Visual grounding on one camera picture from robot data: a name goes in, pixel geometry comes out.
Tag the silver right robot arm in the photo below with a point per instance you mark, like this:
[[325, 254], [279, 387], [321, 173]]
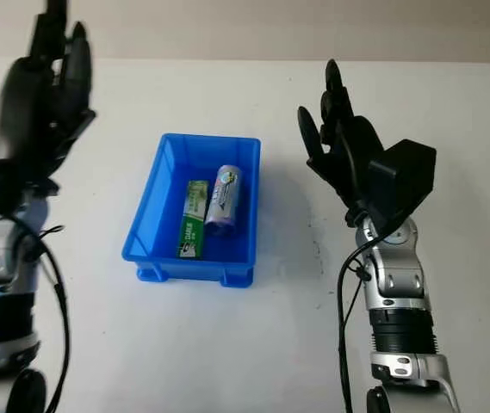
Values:
[[401, 279]]

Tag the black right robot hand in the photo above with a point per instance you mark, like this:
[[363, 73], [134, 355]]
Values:
[[343, 163]]

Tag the lavender cylindrical container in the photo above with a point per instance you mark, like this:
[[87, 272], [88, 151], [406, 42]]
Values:
[[225, 198]]

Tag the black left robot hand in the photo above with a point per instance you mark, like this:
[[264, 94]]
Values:
[[25, 112]]

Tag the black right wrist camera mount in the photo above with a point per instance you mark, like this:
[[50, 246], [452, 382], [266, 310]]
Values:
[[406, 180]]

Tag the blue plastic tray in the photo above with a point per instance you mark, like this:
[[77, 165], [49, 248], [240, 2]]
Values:
[[154, 215]]

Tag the green toothpaste box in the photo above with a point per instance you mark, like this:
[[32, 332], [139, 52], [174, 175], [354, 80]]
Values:
[[193, 223]]

